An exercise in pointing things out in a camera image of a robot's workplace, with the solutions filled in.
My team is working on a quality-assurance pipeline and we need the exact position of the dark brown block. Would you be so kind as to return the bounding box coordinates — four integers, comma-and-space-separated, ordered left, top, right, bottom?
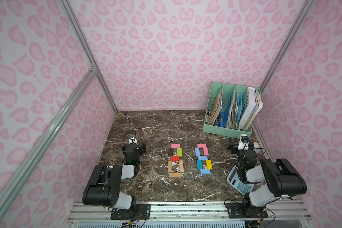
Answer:
168, 148, 173, 157

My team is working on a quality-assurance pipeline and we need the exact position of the pink block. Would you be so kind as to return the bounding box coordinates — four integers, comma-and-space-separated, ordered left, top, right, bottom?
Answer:
197, 143, 207, 148
202, 147, 209, 156
172, 144, 181, 149

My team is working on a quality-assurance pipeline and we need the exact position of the yellow block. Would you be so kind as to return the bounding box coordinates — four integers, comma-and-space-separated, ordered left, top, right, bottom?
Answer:
206, 160, 213, 170

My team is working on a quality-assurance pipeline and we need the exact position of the red block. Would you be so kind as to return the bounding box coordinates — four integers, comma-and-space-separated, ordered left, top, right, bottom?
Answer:
170, 156, 180, 162

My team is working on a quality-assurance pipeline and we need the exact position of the wooden block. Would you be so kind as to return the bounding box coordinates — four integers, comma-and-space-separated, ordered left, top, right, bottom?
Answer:
179, 160, 184, 173
167, 161, 172, 173
169, 173, 182, 178

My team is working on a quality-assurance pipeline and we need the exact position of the pink block top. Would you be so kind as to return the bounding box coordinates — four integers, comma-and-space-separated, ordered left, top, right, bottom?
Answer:
197, 143, 207, 148

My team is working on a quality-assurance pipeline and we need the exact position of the blue block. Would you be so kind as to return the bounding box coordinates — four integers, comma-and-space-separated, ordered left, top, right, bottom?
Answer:
195, 147, 200, 157
200, 169, 211, 175
198, 156, 208, 161

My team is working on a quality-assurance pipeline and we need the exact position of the green block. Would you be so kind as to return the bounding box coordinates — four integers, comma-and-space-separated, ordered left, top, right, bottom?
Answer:
177, 148, 182, 157

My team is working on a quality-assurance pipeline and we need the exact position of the teal block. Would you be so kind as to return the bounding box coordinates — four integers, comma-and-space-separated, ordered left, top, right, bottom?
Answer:
197, 160, 202, 170

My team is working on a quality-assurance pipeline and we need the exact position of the wooden block bottom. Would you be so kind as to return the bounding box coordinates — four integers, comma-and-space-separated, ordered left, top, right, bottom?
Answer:
169, 173, 182, 178

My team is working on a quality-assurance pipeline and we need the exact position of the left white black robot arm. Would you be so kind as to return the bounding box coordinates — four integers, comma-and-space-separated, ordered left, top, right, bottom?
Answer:
82, 142, 146, 213

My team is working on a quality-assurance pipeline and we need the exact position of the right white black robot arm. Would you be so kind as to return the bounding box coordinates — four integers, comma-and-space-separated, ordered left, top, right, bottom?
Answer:
227, 135, 307, 218

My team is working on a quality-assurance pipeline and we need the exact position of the beige blue stapler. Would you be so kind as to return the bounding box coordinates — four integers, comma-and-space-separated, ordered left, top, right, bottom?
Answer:
253, 142, 261, 155

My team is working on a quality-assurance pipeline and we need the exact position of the light blue calculator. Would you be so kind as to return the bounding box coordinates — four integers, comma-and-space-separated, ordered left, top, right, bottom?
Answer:
227, 166, 255, 196

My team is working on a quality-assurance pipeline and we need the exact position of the blue mesh folder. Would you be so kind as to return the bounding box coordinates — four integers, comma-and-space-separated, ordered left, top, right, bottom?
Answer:
219, 99, 231, 127

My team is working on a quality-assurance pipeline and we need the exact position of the green desktop file organizer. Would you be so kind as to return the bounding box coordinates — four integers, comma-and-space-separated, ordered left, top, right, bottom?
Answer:
203, 82, 262, 138

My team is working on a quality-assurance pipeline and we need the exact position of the white binder folder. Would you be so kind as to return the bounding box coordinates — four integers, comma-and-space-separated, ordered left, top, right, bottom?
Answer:
239, 87, 258, 131

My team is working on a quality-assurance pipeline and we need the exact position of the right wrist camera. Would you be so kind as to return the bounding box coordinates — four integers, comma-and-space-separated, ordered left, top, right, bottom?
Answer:
237, 134, 249, 150

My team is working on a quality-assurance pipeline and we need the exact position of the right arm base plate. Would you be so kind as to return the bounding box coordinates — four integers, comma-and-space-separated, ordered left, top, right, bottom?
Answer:
225, 201, 268, 219

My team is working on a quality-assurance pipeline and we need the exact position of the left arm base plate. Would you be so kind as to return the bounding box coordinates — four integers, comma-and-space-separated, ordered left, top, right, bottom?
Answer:
111, 203, 151, 220

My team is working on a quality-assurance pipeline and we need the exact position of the aluminium mounting rail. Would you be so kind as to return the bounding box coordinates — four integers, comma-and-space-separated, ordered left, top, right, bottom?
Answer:
66, 199, 312, 227

